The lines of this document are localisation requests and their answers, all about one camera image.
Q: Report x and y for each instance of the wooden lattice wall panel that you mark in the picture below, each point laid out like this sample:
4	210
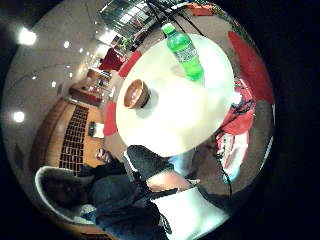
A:
74	138

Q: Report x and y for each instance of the red chair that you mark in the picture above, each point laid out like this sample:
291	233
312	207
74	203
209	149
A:
110	119
130	63
251	68
240	121

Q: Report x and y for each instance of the the person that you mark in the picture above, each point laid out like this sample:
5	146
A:
113	196

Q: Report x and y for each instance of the round ceiling lamp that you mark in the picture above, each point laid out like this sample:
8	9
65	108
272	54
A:
27	36
19	116

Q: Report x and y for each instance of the red armchair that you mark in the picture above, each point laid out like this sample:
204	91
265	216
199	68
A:
110	60

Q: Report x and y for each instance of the brown wooden bowl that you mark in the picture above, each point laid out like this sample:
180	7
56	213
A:
134	94

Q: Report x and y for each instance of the glass window front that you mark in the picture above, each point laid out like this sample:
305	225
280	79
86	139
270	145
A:
128	16

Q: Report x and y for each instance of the wooden counter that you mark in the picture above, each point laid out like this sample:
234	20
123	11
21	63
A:
85	96

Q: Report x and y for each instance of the green plastic bottle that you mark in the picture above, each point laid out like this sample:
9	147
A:
185	55

